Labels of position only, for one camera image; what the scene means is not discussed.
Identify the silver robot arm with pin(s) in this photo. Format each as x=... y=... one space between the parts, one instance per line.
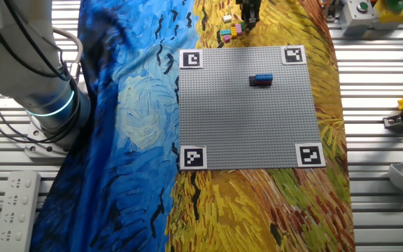
x=12 y=52

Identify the yellow Lego brick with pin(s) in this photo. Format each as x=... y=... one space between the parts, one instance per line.
x=234 y=32

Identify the yellow toy with green cap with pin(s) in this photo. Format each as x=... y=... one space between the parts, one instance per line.
x=392 y=12

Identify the cyan Lego brick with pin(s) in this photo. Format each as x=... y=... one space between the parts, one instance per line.
x=225 y=32

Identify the green Lego plate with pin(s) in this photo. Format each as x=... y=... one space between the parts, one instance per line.
x=242 y=26

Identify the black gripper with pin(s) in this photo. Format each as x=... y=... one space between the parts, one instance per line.
x=248 y=2

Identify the grey Lego baseplate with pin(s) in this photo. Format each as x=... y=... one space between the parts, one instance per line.
x=229 y=133

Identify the painted wheatfield cloth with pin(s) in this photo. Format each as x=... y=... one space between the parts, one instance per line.
x=117 y=175

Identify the white power strip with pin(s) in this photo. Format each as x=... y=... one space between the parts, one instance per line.
x=16 y=210

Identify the small pink Lego brick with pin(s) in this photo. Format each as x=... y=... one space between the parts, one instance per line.
x=226 y=38

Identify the grey green button box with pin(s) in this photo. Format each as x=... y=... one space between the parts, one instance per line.
x=358 y=15

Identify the grey metal bracket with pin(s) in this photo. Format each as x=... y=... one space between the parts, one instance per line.
x=330 y=10

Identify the black white fiducial marker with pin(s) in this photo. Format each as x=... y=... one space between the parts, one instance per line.
x=294 y=55
x=193 y=157
x=191 y=59
x=310 y=155

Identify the metal base bracket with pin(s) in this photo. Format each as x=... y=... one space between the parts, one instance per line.
x=394 y=122

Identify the white Lego brick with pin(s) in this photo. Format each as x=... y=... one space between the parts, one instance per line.
x=227 y=19

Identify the blue Lego brick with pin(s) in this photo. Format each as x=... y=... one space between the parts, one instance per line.
x=263 y=77

